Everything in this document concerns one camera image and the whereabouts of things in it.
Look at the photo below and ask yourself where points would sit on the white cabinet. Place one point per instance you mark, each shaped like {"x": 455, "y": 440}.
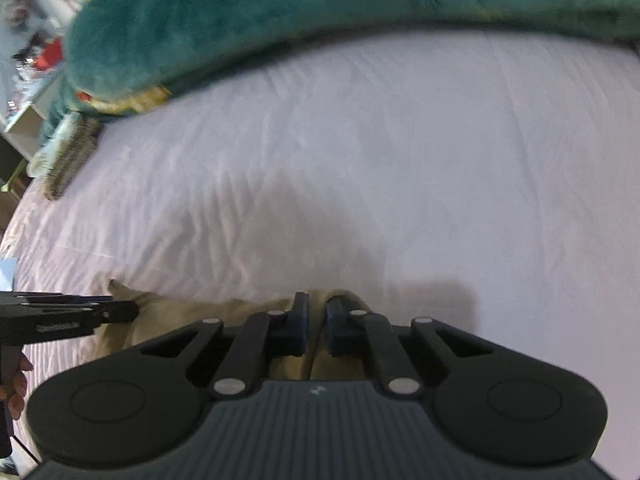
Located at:
{"x": 27, "y": 125}

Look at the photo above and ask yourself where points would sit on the grey-brown knitted cloth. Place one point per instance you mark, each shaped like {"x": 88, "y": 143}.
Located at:
{"x": 72, "y": 160}

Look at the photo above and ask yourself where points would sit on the person's left hand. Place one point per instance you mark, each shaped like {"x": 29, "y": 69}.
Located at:
{"x": 17, "y": 385}

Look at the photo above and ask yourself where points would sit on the khaki garment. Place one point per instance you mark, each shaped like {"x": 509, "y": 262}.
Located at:
{"x": 175, "y": 310}

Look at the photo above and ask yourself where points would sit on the cluttered shelf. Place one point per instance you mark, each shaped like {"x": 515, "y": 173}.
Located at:
{"x": 35, "y": 35}

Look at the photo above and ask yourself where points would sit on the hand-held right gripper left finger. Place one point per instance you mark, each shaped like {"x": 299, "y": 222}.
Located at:
{"x": 300, "y": 320}

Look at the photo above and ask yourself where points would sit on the green floral plush blanket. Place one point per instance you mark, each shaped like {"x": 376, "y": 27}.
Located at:
{"x": 250, "y": 20}

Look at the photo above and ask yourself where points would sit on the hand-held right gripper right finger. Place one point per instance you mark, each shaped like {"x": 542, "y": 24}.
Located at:
{"x": 334, "y": 327}

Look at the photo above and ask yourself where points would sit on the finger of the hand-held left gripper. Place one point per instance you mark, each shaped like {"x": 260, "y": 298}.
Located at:
{"x": 117, "y": 312}

